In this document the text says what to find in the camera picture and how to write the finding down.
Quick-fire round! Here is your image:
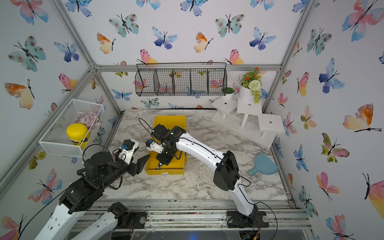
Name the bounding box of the pink flower bunch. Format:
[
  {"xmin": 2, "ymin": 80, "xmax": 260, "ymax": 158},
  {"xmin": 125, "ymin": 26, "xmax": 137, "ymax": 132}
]
[{"xmin": 75, "ymin": 112, "xmax": 101, "ymax": 130}]

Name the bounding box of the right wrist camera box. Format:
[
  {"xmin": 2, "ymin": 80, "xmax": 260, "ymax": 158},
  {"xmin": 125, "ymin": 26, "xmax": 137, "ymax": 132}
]
[{"xmin": 146, "ymin": 140, "xmax": 164, "ymax": 154}]

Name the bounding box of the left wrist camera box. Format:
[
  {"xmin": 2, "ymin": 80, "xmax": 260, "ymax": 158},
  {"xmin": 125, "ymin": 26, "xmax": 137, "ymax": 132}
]
[{"xmin": 117, "ymin": 139, "xmax": 139, "ymax": 165}]

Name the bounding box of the teal paddle board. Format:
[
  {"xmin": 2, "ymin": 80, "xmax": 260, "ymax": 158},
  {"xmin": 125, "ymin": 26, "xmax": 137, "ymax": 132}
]
[{"xmin": 248, "ymin": 154, "xmax": 279, "ymax": 177}]

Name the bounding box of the white tiered step shelf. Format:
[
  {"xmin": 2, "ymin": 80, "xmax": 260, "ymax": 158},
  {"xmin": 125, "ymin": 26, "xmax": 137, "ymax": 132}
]
[{"xmin": 211, "ymin": 99, "xmax": 285, "ymax": 148}]

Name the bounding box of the yellow top drawer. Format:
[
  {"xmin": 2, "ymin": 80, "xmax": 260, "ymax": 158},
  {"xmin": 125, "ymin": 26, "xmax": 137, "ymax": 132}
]
[{"xmin": 145, "ymin": 151, "xmax": 188, "ymax": 176}]

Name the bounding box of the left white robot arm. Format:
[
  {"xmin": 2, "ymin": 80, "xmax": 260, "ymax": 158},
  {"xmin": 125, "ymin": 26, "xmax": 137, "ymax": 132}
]
[{"xmin": 36, "ymin": 152, "xmax": 150, "ymax": 240}]

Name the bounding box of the white pot with flowers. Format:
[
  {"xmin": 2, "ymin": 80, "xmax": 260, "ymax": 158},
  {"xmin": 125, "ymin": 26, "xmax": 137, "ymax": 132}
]
[{"xmin": 238, "ymin": 67, "xmax": 262, "ymax": 104}]

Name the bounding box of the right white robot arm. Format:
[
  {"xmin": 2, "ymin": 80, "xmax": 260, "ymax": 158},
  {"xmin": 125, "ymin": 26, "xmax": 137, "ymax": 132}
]
[{"xmin": 146, "ymin": 125, "xmax": 270, "ymax": 229}]

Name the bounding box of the small white pot green plant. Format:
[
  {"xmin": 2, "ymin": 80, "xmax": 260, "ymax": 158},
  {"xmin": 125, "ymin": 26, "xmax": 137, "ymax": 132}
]
[{"xmin": 222, "ymin": 87, "xmax": 235, "ymax": 102}]

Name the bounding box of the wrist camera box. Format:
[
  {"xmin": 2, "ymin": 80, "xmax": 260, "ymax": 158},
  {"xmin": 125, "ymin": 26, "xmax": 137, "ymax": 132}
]
[
  {"xmin": 117, "ymin": 139, "xmax": 139, "ymax": 165},
  {"xmin": 146, "ymin": 140, "xmax": 164, "ymax": 154}
]

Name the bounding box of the yellow plastic drawer cabinet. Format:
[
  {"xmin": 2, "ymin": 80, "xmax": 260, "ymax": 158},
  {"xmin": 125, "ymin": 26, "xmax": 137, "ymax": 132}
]
[{"xmin": 152, "ymin": 116, "xmax": 187, "ymax": 146}]

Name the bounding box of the yellow lidded jar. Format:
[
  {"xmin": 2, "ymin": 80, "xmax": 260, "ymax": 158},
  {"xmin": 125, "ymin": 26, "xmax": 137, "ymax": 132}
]
[{"xmin": 66, "ymin": 123, "xmax": 90, "ymax": 149}]

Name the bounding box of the black wire wall basket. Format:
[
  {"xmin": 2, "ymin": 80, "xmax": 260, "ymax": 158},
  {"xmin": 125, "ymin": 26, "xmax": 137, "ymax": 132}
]
[{"xmin": 134, "ymin": 62, "xmax": 228, "ymax": 99}]

